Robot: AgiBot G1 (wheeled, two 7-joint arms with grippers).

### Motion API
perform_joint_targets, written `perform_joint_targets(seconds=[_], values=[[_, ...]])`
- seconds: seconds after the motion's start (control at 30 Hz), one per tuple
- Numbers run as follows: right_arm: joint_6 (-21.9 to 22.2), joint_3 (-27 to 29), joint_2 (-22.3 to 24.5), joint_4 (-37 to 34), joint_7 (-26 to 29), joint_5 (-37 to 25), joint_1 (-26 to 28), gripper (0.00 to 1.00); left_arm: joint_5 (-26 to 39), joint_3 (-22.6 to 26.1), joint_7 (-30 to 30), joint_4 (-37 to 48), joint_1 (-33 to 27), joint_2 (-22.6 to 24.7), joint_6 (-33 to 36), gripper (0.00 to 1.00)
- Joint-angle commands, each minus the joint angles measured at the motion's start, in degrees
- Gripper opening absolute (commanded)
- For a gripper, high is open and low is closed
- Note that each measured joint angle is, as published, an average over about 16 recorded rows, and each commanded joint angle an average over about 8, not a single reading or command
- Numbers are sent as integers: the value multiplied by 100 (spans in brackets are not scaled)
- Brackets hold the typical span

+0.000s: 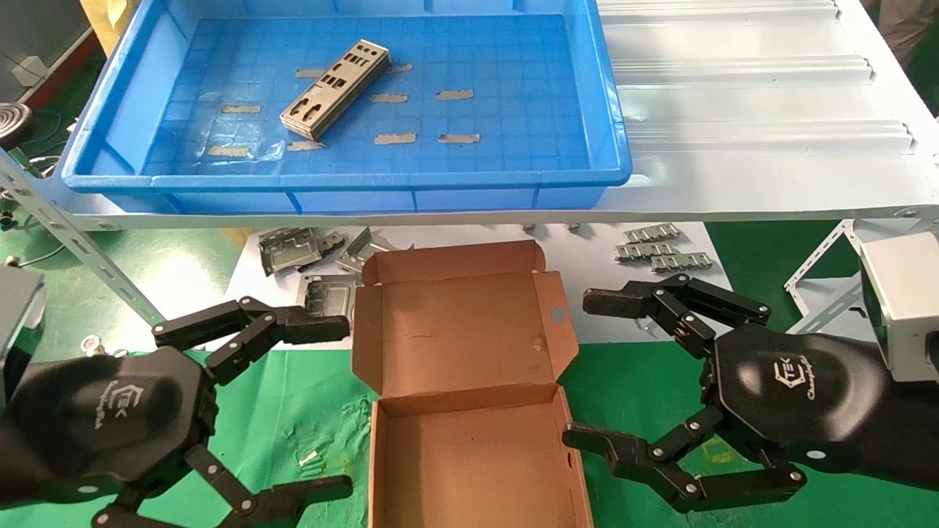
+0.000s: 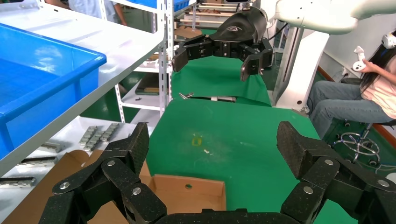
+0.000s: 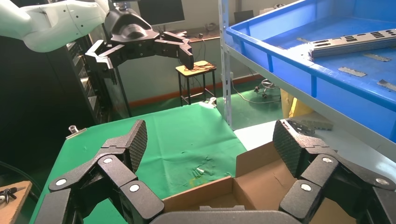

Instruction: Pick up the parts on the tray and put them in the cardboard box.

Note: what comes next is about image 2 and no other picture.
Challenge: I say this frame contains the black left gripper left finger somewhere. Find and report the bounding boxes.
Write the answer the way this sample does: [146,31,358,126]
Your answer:
[38,122,168,224]

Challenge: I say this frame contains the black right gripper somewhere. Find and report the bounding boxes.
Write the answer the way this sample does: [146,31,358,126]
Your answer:
[171,7,275,83]

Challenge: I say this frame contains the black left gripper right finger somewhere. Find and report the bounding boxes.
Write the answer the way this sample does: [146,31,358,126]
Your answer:
[276,121,396,224]

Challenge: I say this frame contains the white VR controller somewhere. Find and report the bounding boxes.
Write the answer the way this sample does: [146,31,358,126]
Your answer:
[352,45,368,72]

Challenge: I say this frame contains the brown cardboard piece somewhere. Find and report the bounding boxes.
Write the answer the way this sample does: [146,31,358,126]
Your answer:
[174,26,202,40]

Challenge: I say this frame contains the brown cardboard box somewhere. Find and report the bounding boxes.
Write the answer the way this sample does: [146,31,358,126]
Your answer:
[0,150,227,224]

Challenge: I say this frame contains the blue plastic tray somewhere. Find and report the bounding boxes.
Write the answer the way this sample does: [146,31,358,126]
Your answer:
[125,0,190,13]
[0,23,108,160]

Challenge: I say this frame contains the seated person left hand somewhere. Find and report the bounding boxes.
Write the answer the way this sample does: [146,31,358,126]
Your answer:
[360,58,383,74]

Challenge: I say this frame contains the green table cloth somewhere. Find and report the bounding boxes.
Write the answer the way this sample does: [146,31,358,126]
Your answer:
[171,29,272,107]
[145,98,358,224]

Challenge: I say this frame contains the metal cylinder rod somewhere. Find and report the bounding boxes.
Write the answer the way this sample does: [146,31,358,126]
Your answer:
[210,96,238,103]

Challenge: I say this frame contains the ribbed metal strip part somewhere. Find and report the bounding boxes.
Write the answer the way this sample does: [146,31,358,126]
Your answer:
[83,130,106,153]
[99,122,120,143]
[78,125,99,146]

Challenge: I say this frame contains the stacked wooden pallets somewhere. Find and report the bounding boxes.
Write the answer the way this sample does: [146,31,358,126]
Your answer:
[175,0,248,32]

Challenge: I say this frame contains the office chair chrome base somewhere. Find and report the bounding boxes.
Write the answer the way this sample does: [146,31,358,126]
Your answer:
[333,77,396,168]

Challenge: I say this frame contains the seated person pink shirt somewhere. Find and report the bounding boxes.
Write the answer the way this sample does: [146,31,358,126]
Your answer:
[307,29,396,140]

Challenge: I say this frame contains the white neighbouring shelf rack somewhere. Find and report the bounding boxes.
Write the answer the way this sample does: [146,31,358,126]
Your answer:
[98,0,198,124]

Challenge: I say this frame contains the white robot torso column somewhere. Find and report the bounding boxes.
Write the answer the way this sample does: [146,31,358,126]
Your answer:
[272,27,331,112]

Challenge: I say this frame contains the standing person blue shirt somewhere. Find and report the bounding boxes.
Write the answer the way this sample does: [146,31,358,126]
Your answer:
[44,0,128,27]

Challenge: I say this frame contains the white VR headset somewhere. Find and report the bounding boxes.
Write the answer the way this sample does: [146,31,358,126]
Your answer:
[381,32,396,49]

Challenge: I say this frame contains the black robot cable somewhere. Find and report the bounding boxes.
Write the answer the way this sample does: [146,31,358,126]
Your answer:
[267,22,289,42]

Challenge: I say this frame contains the white perforated rack post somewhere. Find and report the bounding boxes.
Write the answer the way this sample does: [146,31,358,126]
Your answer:
[157,0,168,118]

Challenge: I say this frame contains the grey metal bracket part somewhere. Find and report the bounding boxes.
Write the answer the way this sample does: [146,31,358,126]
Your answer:
[0,176,37,188]
[18,156,58,167]
[39,141,63,154]

